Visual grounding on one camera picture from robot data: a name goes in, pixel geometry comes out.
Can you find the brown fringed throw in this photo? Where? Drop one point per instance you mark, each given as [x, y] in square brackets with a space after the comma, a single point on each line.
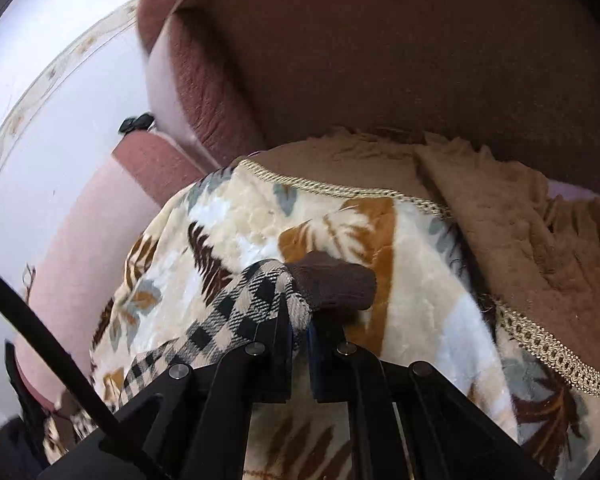
[510, 220]

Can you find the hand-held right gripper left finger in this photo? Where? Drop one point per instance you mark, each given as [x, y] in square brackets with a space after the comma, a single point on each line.
[283, 347]

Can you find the eyeglasses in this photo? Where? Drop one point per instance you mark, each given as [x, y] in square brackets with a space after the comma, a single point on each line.
[29, 280]

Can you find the pink and brown sofa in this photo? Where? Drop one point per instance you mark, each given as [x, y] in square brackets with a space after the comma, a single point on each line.
[380, 50]

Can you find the leaf print plush blanket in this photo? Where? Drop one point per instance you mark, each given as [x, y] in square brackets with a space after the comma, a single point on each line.
[260, 225]

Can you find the checkered garment with brown cuffs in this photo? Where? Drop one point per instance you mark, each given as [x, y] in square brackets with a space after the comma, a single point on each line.
[250, 295]

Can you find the small black object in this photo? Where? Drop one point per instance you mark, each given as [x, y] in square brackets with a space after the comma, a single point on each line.
[137, 124]

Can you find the black cloth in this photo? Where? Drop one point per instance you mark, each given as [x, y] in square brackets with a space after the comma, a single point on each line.
[22, 400]

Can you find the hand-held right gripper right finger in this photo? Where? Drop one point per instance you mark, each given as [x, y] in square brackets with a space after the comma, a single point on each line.
[319, 360]

